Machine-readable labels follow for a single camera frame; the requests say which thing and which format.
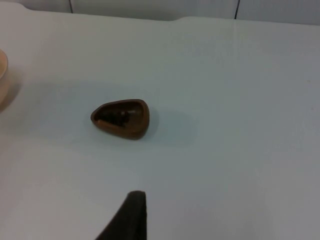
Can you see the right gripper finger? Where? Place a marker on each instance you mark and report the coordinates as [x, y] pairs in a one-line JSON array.
[[132, 220]]

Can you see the dark brown wooden cup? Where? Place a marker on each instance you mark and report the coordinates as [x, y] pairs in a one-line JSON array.
[[135, 127]]

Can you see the coffee beans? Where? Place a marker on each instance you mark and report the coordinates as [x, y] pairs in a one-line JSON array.
[[117, 117]]

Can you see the pale wooden bowl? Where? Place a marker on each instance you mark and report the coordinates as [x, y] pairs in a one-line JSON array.
[[2, 75]]

